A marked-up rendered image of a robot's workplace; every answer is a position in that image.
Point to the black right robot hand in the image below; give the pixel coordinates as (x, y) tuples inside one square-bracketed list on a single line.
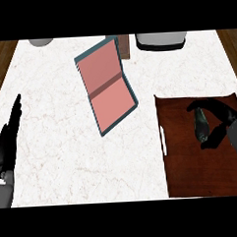
[(224, 113)]

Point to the dark green eggplant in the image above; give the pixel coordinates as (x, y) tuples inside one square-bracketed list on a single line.
[(201, 125)]

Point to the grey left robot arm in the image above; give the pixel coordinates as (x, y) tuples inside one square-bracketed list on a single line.
[(3, 192)]

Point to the dark brown wooden tray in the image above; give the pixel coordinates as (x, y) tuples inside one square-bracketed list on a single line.
[(198, 165)]

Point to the pink box with teal rim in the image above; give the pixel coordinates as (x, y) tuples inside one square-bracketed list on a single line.
[(105, 86)]

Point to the grey appliance with black base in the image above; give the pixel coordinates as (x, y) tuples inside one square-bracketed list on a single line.
[(160, 41)]

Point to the brown wooden block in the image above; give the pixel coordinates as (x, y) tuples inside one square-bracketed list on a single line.
[(124, 46)]

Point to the grey round object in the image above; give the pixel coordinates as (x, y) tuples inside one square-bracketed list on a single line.
[(41, 42)]

